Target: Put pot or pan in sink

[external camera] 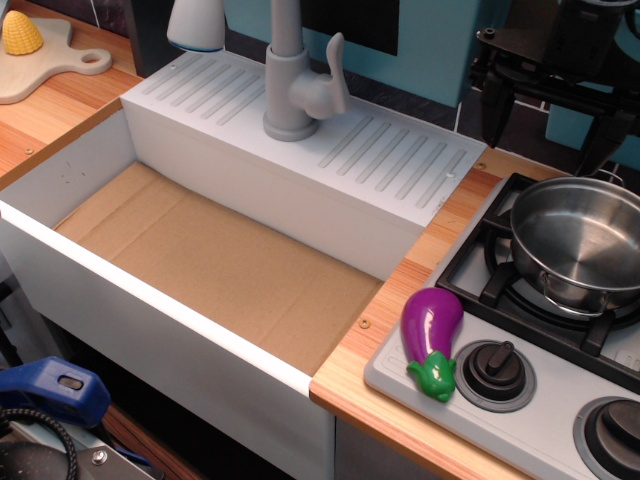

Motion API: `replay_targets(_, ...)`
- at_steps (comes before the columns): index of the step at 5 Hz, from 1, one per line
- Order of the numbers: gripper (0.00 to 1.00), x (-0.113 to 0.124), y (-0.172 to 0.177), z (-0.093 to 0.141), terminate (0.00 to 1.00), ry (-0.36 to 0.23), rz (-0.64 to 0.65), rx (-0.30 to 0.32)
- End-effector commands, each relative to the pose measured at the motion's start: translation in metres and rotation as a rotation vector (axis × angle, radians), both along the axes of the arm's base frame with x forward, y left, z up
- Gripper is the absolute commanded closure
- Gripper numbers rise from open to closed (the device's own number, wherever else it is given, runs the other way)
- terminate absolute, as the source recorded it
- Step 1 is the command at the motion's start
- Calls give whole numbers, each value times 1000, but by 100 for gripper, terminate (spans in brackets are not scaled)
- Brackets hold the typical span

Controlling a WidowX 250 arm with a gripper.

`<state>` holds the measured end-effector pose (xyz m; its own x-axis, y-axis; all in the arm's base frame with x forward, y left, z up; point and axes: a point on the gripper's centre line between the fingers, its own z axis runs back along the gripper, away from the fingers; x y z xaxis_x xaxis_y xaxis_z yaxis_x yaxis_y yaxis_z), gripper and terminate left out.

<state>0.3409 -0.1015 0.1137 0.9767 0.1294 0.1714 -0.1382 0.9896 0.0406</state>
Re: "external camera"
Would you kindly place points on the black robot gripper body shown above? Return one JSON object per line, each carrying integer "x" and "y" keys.
{"x": 570, "y": 59}

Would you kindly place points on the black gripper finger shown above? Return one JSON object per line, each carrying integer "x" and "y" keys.
{"x": 604, "y": 137}
{"x": 497, "y": 100}

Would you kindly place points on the stainless steel pot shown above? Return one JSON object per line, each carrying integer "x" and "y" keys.
{"x": 575, "y": 240}

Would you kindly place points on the white toy sink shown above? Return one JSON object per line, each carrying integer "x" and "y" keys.
{"x": 361, "y": 190}

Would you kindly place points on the black burner grate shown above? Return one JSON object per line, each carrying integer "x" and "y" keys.
{"x": 483, "y": 275}

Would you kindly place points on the grey toy faucet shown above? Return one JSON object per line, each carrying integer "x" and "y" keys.
{"x": 297, "y": 98}

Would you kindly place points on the purple toy eggplant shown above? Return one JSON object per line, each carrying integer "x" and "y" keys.
{"x": 430, "y": 322}

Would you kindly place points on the black stove knob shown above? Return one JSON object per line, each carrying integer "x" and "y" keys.
{"x": 495, "y": 376}
{"x": 606, "y": 436}

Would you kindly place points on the grey toy stove top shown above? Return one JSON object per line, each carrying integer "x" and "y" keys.
{"x": 537, "y": 439}

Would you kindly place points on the brown cardboard sheet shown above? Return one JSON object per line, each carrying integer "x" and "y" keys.
{"x": 277, "y": 293}

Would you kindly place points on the light wooden cutting board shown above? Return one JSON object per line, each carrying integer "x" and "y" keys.
{"x": 22, "y": 75}

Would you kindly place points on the yellow toy corn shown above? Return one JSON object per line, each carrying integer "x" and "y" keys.
{"x": 20, "y": 35}

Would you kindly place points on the blue clamp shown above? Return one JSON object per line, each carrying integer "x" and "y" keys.
{"x": 58, "y": 388}

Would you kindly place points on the grey metal bracket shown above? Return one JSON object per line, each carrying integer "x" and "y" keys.
{"x": 33, "y": 451}

